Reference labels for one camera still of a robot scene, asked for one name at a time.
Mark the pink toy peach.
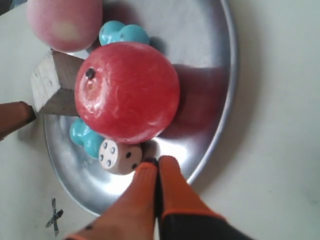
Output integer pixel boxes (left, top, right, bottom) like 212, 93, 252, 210
26, 0, 103, 53

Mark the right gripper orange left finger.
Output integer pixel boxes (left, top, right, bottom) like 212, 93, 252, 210
66, 162, 158, 240

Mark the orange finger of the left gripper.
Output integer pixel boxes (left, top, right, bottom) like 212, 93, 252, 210
0, 101, 37, 140

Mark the turquoise rubber bone toy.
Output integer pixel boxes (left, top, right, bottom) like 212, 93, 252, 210
69, 20, 150, 159

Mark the beige wooden die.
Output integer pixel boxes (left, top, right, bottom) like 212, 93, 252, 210
98, 139, 143, 175

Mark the large round metal plate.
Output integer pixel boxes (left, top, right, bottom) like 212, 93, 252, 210
43, 0, 238, 216

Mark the grey wooden block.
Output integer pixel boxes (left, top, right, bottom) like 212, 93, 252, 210
30, 50, 84, 117

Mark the tape cross mark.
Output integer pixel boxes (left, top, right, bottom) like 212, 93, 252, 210
45, 197, 64, 237

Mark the red toy apple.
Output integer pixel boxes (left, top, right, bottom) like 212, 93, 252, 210
74, 42, 180, 144

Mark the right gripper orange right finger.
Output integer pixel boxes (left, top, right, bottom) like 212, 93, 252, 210
158, 155, 251, 240

